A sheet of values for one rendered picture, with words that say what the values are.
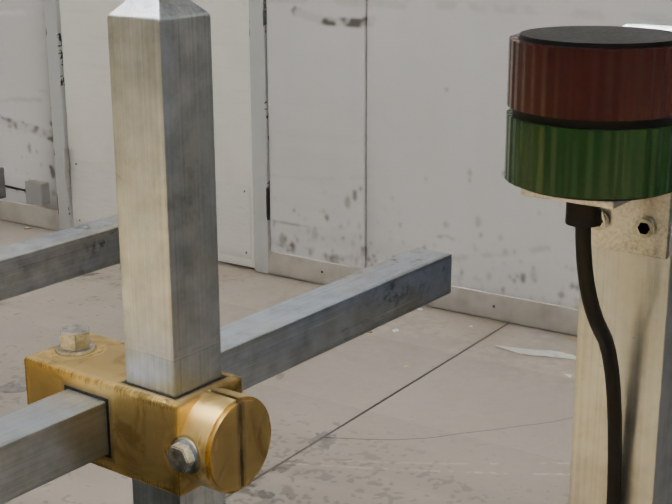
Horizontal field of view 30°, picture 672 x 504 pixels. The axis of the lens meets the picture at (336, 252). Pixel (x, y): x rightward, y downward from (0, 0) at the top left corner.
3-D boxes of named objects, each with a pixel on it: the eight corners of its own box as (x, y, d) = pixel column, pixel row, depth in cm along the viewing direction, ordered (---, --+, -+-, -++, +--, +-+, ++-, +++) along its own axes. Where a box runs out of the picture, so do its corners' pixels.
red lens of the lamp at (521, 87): (557, 86, 46) (560, 25, 45) (717, 101, 42) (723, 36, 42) (473, 108, 41) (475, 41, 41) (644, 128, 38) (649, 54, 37)
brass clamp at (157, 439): (103, 409, 74) (98, 328, 72) (281, 469, 66) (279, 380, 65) (20, 445, 69) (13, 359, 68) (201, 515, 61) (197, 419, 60)
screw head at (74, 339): (77, 339, 71) (76, 319, 70) (103, 347, 69) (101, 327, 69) (48, 350, 69) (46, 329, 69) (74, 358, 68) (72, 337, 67)
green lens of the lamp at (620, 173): (554, 153, 47) (557, 94, 46) (711, 173, 43) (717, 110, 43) (471, 182, 42) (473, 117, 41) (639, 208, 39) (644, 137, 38)
